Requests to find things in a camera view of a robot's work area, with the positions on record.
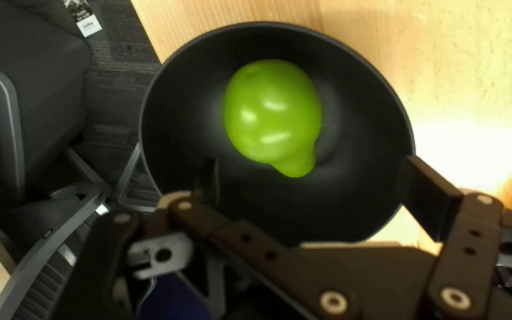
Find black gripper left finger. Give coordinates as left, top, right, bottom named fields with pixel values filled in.
left=53, top=160, right=357, bottom=320

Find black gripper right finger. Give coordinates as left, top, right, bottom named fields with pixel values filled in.
left=398, top=157, right=512, bottom=320

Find green plastic pear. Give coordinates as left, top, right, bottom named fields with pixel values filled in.
left=224, top=59, right=323, bottom=178

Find black bowl near left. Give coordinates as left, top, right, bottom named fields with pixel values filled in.
left=138, top=22, right=414, bottom=246

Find black office chair base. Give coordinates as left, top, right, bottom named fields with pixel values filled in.
left=0, top=141, right=151, bottom=320

